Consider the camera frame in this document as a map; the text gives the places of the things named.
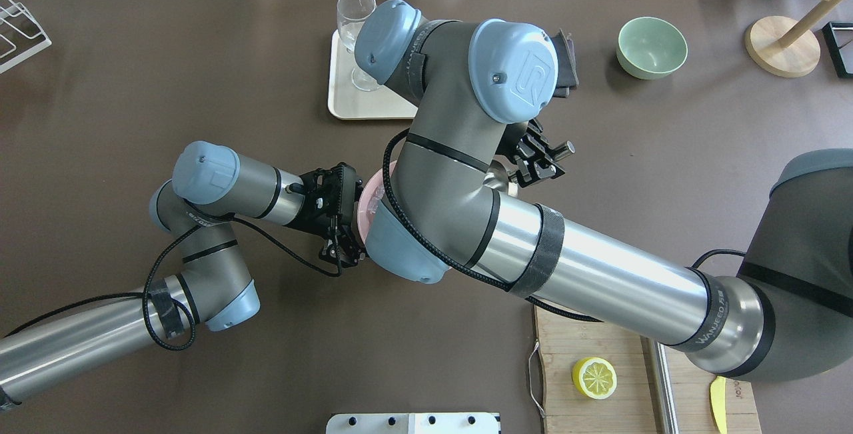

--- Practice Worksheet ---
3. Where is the pink bowl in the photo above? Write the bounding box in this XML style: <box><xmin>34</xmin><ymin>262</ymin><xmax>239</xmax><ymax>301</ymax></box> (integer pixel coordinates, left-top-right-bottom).
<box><xmin>356</xmin><ymin>169</ymin><xmax>385</xmax><ymax>245</ymax></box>

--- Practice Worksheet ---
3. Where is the pile of clear ice cubes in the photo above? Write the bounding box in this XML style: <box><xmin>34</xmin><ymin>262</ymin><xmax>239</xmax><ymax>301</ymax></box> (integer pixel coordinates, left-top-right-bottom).
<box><xmin>365</xmin><ymin>192</ymin><xmax>384</xmax><ymax>217</ymax></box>

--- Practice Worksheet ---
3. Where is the white wire cup rack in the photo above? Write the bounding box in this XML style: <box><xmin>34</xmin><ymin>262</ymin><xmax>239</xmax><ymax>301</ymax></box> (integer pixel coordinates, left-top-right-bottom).
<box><xmin>1</xmin><ymin>0</ymin><xmax>53</xmax><ymax>73</ymax></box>

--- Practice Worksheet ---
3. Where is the clear wine glass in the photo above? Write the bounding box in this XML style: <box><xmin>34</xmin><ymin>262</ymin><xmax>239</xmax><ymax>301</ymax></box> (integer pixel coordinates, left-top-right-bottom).
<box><xmin>337</xmin><ymin>0</ymin><xmax>380</xmax><ymax>93</ymax></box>

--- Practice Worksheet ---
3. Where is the steel muddler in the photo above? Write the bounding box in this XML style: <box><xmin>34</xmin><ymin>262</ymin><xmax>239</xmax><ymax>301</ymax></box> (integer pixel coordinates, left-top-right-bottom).
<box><xmin>640</xmin><ymin>337</ymin><xmax>680</xmax><ymax>433</ymax></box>

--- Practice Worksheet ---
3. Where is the yellow plastic knife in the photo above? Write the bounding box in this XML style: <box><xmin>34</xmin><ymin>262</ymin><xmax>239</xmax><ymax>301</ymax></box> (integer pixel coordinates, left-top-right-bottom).
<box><xmin>708</xmin><ymin>376</ymin><xmax>728</xmax><ymax>434</ymax></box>

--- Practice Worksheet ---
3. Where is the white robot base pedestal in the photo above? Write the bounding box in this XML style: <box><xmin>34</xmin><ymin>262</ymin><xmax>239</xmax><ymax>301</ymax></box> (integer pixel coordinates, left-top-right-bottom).
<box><xmin>325</xmin><ymin>411</ymin><xmax>502</xmax><ymax>433</ymax></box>

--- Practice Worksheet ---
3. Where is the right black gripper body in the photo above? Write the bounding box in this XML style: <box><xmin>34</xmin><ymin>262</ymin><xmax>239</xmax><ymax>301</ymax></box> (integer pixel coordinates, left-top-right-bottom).
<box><xmin>496</xmin><ymin>119</ymin><xmax>576</xmax><ymax>188</ymax></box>

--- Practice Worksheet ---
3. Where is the cream serving tray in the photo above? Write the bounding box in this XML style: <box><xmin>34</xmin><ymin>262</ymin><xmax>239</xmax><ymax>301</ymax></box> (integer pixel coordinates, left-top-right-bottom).
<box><xmin>327</xmin><ymin>31</ymin><xmax>417</xmax><ymax>121</ymax></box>

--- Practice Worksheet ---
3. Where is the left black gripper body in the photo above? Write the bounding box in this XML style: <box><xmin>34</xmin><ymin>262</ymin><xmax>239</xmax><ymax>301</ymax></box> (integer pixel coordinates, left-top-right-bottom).
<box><xmin>287</xmin><ymin>163</ymin><xmax>365</xmax><ymax>268</ymax></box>

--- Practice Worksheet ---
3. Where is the black glass holder tray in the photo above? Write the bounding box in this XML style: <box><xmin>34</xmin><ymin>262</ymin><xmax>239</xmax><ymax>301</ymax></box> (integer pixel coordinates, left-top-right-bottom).
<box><xmin>821</xmin><ymin>21</ymin><xmax>852</xmax><ymax>79</ymax></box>

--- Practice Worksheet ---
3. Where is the wooden cup tree stand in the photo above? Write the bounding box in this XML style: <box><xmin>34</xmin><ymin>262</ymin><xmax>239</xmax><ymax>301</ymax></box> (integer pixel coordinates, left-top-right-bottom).
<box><xmin>744</xmin><ymin>0</ymin><xmax>843</xmax><ymax>78</ymax></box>

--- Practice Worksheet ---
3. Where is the metal ice scoop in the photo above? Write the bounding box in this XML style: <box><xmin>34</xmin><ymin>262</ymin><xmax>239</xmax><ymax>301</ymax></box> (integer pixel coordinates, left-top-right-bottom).
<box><xmin>482</xmin><ymin>141</ymin><xmax>576</xmax><ymax>198</ymax></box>

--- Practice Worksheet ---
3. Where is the green bowl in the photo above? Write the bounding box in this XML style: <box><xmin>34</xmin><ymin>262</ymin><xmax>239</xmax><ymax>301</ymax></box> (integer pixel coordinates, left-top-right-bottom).
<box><xmin>616</xmin><ymin>17</ymin><xmax>689</xmax><ymax>81</ymax></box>

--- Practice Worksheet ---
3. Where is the grey folded cloth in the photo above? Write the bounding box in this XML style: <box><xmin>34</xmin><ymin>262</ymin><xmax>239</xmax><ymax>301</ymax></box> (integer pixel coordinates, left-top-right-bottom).
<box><xmin>550</xmin><ymin>29</ymin><xmax>580</xmax><ymax>99</ymax></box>

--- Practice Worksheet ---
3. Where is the bamboo cutting board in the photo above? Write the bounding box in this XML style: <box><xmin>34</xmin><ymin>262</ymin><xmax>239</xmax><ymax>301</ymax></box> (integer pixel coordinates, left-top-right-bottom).
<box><xmin>535</xmin><ymin>307</ymin><xmax>762</xmax><ymax>433</ymax></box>

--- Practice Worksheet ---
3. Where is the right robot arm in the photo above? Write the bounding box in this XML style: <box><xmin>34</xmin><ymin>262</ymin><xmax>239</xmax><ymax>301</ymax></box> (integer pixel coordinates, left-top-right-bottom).
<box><xmin>354</xmin><ymin>0</ymin><xmax>852</xmax><ymax>382</ymax></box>

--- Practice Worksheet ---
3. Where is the lemon half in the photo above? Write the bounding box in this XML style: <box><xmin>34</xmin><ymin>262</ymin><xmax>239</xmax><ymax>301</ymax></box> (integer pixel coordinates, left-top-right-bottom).
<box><xmin>572</xmin><ymin>356</ymin><xmax>618</xmax><ymax>400</ymax></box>

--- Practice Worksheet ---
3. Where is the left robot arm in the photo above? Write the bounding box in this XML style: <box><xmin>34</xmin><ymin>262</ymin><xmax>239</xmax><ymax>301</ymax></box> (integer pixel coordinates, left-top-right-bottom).
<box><xmin>1</xmin><ymin>141</ymin><xmax>363</xmax><ymax>411</ymax></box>

